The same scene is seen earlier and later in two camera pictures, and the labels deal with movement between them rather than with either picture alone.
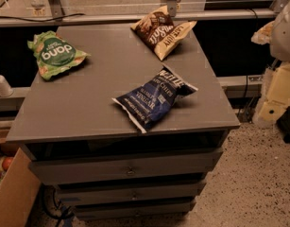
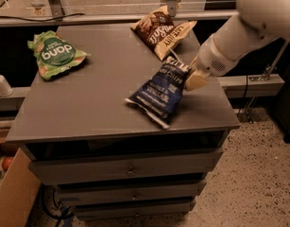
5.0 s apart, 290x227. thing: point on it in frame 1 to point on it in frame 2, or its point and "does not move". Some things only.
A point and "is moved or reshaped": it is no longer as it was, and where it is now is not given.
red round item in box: (7, 162) does not move
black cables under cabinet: (50, 207) does not move
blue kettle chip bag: (150, 103) is moved or reshaped
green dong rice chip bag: (54, 55) does not move
